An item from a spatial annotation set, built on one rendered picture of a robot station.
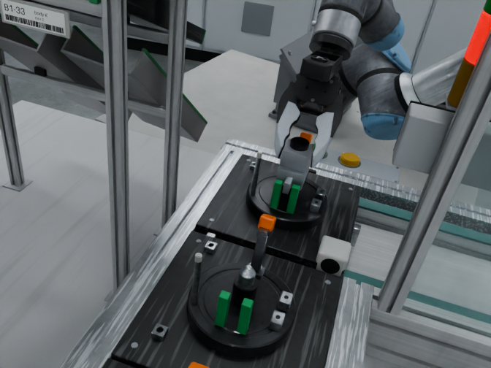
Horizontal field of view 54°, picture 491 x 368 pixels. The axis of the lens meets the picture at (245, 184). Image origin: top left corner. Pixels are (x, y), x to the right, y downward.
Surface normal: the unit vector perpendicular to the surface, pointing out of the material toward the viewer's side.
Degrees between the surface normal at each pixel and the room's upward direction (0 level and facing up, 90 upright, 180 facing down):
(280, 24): 90
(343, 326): 0
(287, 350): 0
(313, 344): 0
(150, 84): 90
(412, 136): 90
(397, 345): 90
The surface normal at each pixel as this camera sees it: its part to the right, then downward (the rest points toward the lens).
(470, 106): -0.30, 0.51
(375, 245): 0.13, -0.81
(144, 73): 0.88, 0.36
